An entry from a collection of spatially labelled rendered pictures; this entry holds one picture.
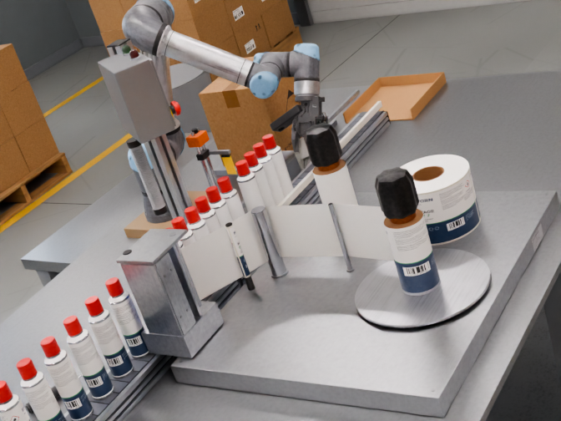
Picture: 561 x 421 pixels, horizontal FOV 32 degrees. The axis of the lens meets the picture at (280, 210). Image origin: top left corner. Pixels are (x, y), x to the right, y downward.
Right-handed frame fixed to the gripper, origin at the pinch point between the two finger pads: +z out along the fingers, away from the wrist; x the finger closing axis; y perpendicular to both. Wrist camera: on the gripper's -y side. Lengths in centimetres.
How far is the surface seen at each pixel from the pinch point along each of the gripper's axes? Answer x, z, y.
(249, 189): -28.9, 7.5, 1.9
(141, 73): -69, -20, -1
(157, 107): -64, -12, 0
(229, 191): -37.6, 8.2, 1.7
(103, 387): -85, 52, 3
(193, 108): 158, -38, -171
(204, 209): -47.4, 12.7, 1.4
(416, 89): 69, -28, 4
